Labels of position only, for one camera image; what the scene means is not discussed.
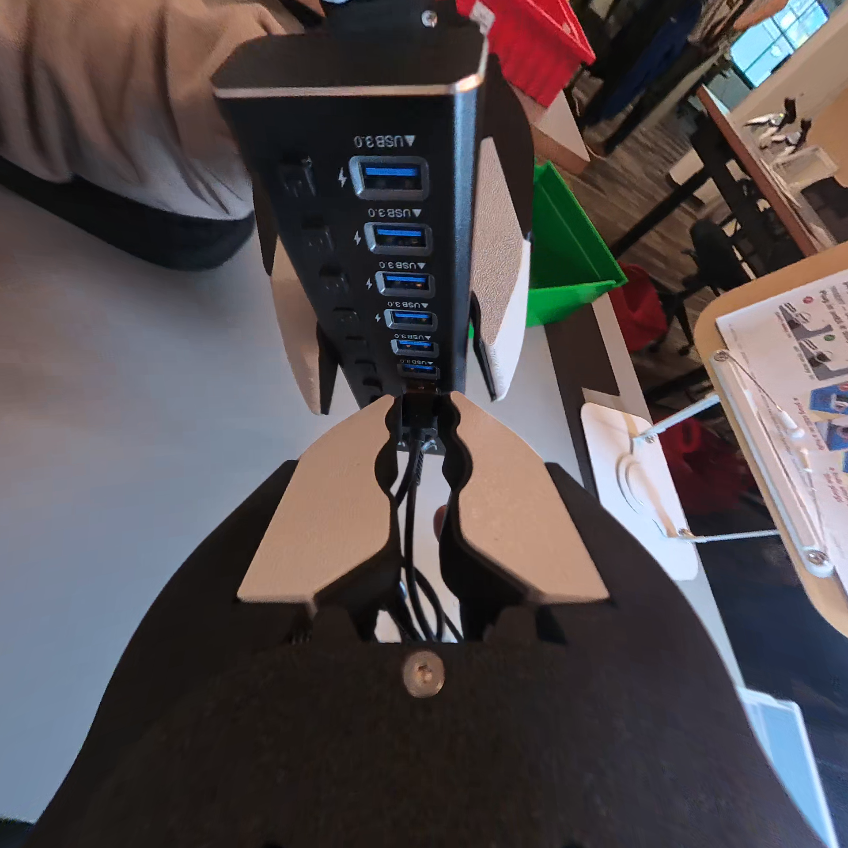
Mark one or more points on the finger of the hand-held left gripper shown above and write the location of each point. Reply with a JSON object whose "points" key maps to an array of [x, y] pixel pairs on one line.
{"points": [[500, 278], [298, 331]]}

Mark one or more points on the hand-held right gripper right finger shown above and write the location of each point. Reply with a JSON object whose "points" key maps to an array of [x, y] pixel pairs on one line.
{"points": [[523, 523]]}

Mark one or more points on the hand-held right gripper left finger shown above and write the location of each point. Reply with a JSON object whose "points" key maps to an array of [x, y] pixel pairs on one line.
{"points": [[324, 517]]}

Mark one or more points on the black multi-port usb hub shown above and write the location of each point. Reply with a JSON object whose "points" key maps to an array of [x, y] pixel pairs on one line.
{"points": [[318, 126]]}

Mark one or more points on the person's left forearm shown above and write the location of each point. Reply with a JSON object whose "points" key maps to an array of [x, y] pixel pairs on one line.
{"points": [[99, 86]]}

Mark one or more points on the green plastic bin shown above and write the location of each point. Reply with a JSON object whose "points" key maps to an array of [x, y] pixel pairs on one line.
{"points": [[570, 265]]}

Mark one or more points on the red plastic bin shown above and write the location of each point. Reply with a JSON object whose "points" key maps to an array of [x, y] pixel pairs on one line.
{"points": [[695, 464], [530, 40], [639, 311]]}

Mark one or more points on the light wooden desk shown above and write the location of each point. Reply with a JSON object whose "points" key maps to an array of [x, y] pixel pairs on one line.
{"points": [[560, 139]]}

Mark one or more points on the black bumpy wrist rest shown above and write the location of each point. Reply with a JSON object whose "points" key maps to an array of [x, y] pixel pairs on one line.
{"points": [[165, 242]]}

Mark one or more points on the black office chair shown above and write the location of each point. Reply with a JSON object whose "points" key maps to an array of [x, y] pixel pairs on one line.
{"points": [[712, 252]]}

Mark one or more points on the wooden top desk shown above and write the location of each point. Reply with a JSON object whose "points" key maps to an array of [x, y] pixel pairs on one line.
{"points": [[748, 152]]}

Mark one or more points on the wooden instruction sheet board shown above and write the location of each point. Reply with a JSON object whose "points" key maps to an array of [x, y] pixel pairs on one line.
{"points": [[795, 371]]}

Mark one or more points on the grey tabletop device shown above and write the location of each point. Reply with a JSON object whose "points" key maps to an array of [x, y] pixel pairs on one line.
{"points": [[788, 152]]}

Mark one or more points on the window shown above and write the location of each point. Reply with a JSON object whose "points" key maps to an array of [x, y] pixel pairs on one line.
{"points": [[768, 46]]}

